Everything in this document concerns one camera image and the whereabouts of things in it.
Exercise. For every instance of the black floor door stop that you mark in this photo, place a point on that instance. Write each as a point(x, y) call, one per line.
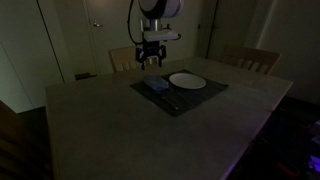
point(85, 76)

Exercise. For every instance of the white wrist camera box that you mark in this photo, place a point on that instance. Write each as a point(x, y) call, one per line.
point(161, 35)

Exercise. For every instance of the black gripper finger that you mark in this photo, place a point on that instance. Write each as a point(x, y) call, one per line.
point(142, 60)
point(161, 60)

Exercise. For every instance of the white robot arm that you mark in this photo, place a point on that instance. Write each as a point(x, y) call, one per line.
point(160, 8)

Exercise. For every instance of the thin black floor stand pole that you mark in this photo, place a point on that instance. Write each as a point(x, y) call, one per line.
point(210, 40)

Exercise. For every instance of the blue microfibre cloth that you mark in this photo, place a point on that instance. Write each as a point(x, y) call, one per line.
point(156, 83)

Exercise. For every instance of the white round plate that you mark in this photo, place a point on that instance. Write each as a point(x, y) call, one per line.
point(187, 81)

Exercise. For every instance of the white room door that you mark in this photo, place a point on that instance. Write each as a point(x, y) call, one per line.
point(110, 36)

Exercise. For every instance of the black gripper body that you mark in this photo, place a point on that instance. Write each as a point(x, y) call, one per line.
point(151, 48)

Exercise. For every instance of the light wooden slatted chair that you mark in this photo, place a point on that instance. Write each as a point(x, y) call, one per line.
point(250, 56)
point(123, 58)

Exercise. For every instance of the metal spoon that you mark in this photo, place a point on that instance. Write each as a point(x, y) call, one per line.
point(170, 100)

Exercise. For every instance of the dark woven placemat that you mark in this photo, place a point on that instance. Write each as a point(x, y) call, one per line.
point(193, 96)

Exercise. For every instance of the dark wooden furniture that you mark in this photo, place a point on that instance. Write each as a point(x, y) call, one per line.
point(20, 146)

